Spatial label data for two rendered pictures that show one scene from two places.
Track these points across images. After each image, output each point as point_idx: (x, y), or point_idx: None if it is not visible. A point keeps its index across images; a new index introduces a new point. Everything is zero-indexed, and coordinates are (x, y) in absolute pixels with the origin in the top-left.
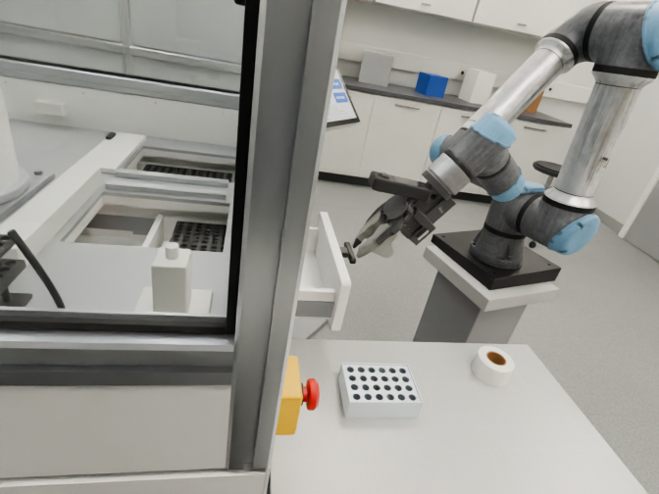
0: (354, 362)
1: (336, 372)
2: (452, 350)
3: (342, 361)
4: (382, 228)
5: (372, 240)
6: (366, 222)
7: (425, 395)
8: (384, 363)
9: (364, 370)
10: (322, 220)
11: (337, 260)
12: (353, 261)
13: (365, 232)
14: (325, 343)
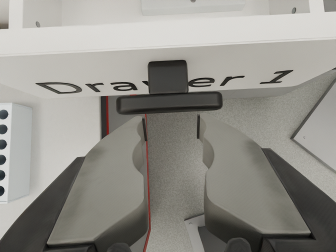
0: (58, 133)
1: (39, 107)
2: None
3: (59, 117)
4: (92, 202)
5: (102, 148)
6: (263, 149)
7: (1, 219)
8: (56, 176)
9: (4, 134)
10: (326, 13)
11: (49, 34)
12: (116, 105)
13: (203, 141)
14: (91, 97)
